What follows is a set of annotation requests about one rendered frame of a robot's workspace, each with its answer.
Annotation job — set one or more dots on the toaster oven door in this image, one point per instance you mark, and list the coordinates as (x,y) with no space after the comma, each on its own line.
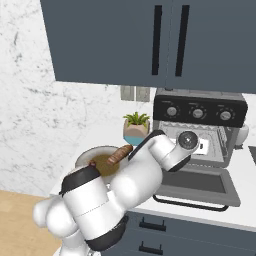
(196,181)

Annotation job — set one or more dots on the grey wall outlet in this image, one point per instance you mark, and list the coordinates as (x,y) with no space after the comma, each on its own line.
(143,94)
(127,93)

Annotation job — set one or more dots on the black toaster oven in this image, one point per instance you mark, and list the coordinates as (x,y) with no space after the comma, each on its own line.
(200,100)

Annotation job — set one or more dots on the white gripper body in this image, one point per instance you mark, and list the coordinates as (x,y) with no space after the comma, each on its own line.
(206,146)

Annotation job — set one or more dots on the kebab skewer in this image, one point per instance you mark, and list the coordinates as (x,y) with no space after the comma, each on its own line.
(92,163)

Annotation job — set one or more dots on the green plant in pot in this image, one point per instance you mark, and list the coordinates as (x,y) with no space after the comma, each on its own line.
(136,128)

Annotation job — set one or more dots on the silver toaster oven knob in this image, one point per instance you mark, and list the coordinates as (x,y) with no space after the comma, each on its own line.
(198,113)
(225,115)
(171,111)

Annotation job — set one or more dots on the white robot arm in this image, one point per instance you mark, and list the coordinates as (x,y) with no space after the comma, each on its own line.
(133,186)

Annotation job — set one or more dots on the dark grey cupboard door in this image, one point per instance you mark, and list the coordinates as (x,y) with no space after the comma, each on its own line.
(106,40)
(220,43)

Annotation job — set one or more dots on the brown baguette bread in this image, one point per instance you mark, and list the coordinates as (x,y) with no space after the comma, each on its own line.
(120,154)

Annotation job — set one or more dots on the white plate with brown inside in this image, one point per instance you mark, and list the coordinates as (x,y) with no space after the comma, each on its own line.
(100,156)

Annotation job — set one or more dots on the dark grey drawer front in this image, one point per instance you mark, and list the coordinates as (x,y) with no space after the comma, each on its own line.
(186,248)
(206,230)

